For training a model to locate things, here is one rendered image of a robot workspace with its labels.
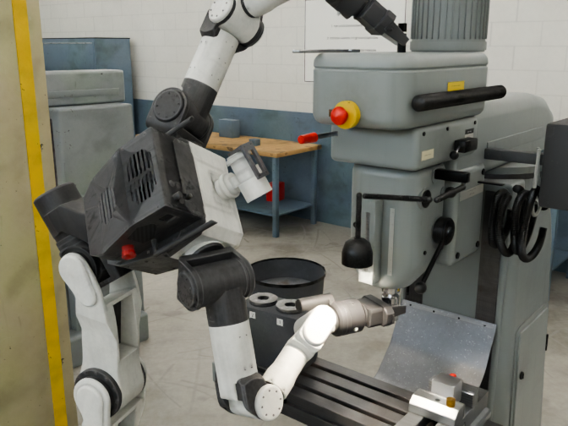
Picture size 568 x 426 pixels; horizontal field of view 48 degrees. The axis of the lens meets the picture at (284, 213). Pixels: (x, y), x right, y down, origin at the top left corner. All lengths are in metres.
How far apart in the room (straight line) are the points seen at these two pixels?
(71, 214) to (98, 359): 0.40
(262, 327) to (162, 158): 0.78
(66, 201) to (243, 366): 0.64
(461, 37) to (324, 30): 5.20
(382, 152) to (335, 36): 5.35
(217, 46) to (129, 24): 7.53
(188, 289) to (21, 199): 1.62
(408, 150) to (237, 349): 0.58
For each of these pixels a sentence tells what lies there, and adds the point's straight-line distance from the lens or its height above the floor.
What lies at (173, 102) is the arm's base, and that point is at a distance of 1.55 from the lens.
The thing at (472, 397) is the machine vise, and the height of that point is 1.04.
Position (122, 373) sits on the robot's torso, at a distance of 1.78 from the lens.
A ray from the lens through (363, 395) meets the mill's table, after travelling 1.91.
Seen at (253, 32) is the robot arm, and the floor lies 1.94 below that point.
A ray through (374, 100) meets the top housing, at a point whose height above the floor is 1.79.
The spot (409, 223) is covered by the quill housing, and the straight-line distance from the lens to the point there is 1.55.
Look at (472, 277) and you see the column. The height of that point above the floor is 1.23.
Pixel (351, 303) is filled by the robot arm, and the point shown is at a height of 1.28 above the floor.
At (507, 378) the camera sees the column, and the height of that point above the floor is 0.92.
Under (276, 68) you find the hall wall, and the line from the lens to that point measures 7.29.
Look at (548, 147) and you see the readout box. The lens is 1.68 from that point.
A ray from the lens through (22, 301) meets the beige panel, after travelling 3.00.
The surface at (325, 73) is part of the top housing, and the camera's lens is 1.45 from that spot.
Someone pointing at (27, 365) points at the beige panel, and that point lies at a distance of 3.12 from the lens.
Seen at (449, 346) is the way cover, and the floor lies 1.01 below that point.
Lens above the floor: 1.91
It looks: 15 degrees down
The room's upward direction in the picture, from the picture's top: straight up
